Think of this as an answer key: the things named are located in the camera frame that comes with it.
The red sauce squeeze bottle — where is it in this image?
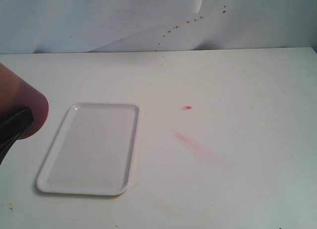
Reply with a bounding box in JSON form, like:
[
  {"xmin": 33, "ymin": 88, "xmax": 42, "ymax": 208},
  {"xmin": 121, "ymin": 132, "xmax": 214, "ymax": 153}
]
[{"xmin": 0, "ymin": 64, "xmax": 49, "ymax": 140}]

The white rectangular plastic tray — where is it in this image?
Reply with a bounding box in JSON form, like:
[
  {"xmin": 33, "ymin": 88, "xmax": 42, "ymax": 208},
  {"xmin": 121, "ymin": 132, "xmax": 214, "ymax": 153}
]
[{"xmin": 36, "ymin": 103, "xmax": 139, "ymax": 196}]

